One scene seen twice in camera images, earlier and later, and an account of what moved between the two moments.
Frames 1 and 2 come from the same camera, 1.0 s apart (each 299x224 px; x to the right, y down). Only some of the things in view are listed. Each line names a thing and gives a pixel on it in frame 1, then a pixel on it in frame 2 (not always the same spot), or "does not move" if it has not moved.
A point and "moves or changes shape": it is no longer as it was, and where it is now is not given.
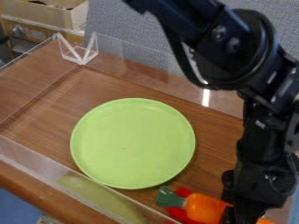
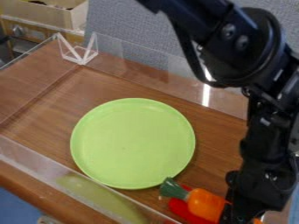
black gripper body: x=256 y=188 does not move
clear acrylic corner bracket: x=69 y=52 does not move
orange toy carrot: x=203 y=208 moves or changes shape
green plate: x=132 y=143 does not move
